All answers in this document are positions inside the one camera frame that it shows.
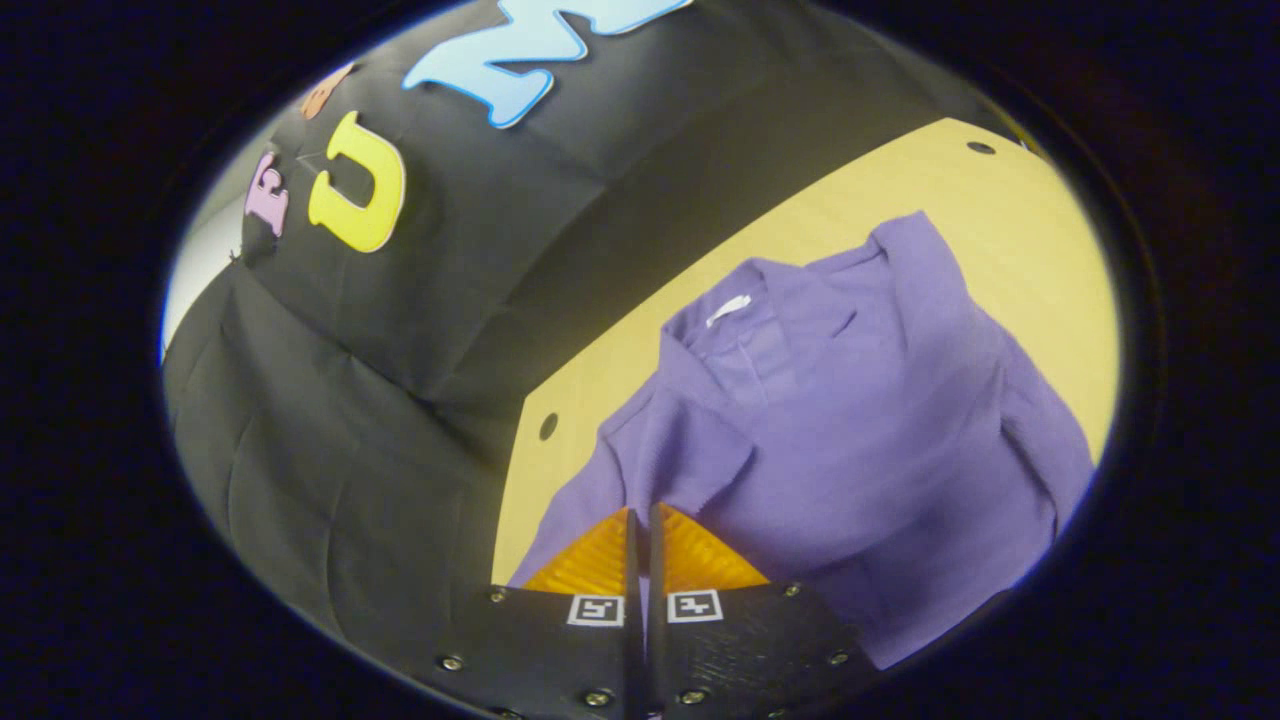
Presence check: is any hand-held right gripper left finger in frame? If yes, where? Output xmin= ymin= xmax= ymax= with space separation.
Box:
xmin=430 ymin=505 xmax=642 ymax=720

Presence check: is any purple button shirt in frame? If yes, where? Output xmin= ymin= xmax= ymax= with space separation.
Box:
xmin=508 ymin=210 xmax=1098 ymax=671

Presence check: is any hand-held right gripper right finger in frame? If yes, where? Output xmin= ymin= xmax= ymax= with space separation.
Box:
xmin=645 ymin=502 xmax=873 ymax=720

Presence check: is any black backdrop cloth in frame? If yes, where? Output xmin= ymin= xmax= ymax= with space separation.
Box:
xmin=160 ymin=0 xmax=1013 ymax=691

